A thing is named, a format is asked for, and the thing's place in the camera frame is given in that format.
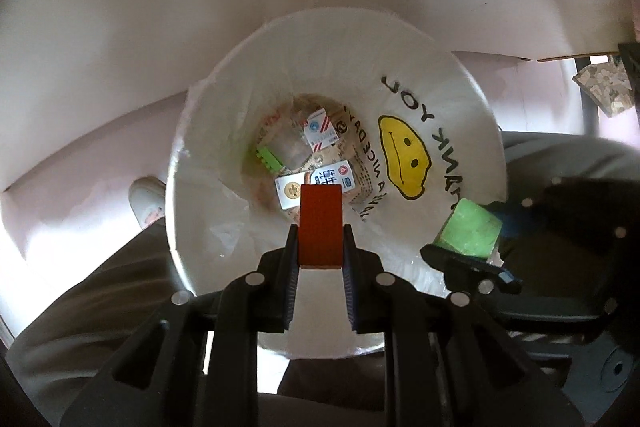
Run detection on trash bin with white bag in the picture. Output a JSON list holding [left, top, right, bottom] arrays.
[[167, 9, 508, 360]]

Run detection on green block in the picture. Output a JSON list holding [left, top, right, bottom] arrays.
[[432, 198, 502, 260]]

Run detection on blue white milk carton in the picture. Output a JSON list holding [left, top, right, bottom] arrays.
[[310, 159, 357, 202]]

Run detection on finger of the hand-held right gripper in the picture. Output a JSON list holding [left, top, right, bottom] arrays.
[[487, 179, 631, 242], [420, 244, 521, 295]]

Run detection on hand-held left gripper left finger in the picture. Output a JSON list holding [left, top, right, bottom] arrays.
[[60, 224, 301, 427]]

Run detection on white carton red stripes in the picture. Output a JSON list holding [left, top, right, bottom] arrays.
[[301, 107, 341, 152]]

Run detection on floral bed sheet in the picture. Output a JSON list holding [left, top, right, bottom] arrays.
[[572, 57, 636, 118]]

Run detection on red block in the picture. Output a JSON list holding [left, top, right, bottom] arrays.
[[298, 184, 344, 270]]

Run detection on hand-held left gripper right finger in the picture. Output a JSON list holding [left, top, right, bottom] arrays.
[[342, 224, 556, 427]]

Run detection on white shoe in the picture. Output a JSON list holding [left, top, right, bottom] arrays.
[[129, 177, 168, 228]]

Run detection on green toy brick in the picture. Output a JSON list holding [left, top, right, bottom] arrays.
[[255, 146, 286, 175]]

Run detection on dark metal pole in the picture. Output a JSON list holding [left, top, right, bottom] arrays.
[[580, 57, 601, 138]]

